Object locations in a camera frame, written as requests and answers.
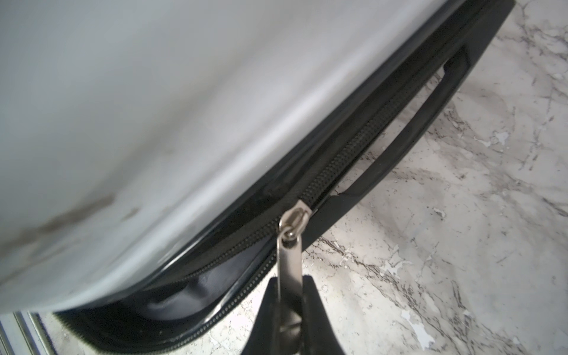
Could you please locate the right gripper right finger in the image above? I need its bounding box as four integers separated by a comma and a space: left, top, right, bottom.
300, 275, 345, 355

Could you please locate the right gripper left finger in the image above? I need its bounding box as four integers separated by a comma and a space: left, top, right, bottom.
241, 277, 280, 355

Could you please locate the silver zipper pull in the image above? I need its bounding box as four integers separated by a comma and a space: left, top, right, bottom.
277, 201, 312, 354

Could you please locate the black white space suitcase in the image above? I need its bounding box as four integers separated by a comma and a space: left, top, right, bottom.
1, 1, 514, 354

